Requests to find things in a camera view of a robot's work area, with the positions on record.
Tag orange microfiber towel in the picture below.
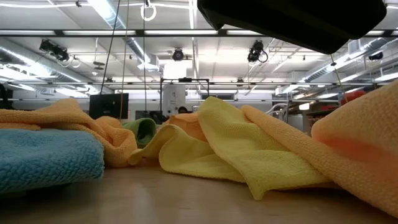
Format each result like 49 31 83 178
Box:
163 80 398 218
0 98 138 169

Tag green microfiber towel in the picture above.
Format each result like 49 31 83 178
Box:
121 117 158 149

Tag yellow microfiber towel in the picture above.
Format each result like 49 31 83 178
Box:
129 96 332 202

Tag blue microfiber towel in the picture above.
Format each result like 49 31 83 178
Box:
0 129 105 195

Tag white machine cabinet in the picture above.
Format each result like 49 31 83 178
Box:
162 83 187 118

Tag black monitor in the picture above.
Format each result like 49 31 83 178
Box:
89 92 129 120

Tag red storage bins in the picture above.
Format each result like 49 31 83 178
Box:
340 90 368 105

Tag black gantry frame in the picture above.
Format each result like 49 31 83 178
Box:
160 77 210 116

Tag black hanging cable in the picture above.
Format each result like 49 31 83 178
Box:
99 0 121 96

